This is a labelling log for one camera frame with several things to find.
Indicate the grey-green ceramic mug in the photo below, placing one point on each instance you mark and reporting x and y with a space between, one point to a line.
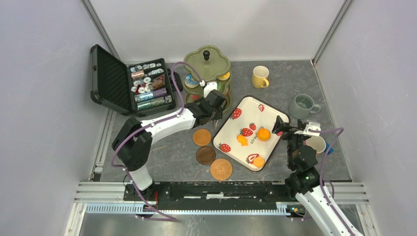
302 106

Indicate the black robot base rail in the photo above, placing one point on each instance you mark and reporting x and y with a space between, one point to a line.
213 195

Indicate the black poker chip case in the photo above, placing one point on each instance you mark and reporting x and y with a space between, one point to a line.
140 90

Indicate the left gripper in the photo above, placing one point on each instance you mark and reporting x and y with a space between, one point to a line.
219 114

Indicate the metal serving tongs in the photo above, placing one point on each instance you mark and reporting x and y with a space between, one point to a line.
215 124

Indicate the woven rattan round coaster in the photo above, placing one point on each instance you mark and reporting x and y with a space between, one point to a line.
221 169

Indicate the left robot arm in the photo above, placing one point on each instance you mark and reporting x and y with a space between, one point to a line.
133 143

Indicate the blue small object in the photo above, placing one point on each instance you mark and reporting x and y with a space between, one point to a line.
328 149

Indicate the round orange biscuit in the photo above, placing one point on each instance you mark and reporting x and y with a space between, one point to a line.
258 162

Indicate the dark brown round coaster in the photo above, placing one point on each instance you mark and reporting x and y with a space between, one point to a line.
205 155

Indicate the strawberry print serving tray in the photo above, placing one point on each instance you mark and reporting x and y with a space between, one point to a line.
246 119

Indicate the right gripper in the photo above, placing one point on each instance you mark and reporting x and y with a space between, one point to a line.
280 126

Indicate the yellow glazed donut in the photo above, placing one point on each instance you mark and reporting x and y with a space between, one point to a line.
224 77

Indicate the green three-tier dessert stand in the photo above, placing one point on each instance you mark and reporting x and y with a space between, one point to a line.
209 63

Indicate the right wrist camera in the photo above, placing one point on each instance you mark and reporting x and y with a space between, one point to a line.
315 129

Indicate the blue glazed donut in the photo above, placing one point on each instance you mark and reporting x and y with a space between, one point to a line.
190 82

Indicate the orange macaron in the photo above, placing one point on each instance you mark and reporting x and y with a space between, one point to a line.
263 134

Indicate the small orange pastry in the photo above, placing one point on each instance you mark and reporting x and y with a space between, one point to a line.
242 140

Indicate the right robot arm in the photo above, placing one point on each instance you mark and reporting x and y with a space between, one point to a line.
306 184

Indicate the light brown round coaster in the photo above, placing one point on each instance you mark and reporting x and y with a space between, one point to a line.
201 137

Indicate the yellow ceramic mug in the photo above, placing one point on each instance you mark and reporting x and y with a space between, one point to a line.
260 77

